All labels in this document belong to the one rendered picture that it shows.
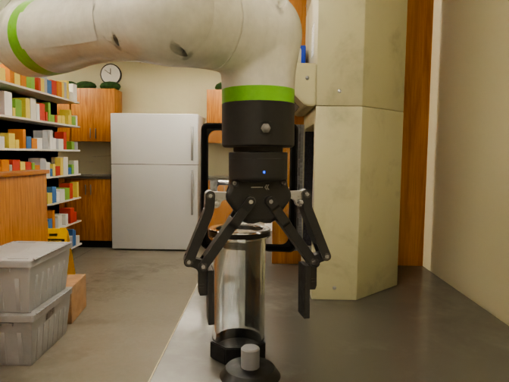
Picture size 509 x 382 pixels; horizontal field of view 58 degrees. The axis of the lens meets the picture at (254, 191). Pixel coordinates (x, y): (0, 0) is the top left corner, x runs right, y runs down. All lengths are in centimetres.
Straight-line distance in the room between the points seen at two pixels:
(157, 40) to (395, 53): 88
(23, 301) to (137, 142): 349
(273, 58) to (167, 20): 14
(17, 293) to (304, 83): 241
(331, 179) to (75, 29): 70
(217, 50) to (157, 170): 565
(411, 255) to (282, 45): 113
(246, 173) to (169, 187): 558
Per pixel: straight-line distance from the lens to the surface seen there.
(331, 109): 113
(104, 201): 650
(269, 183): 58
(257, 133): 54
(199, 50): 50
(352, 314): 109
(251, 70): 55
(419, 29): 160
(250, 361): 72
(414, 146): 156
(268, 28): 55
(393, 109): 126
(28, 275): 307
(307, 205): 60
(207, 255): 58
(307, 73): 113
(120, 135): 627
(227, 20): 51
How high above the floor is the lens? 129
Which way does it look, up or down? 5 degrees down
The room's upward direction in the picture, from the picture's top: 1 degrees clockwise
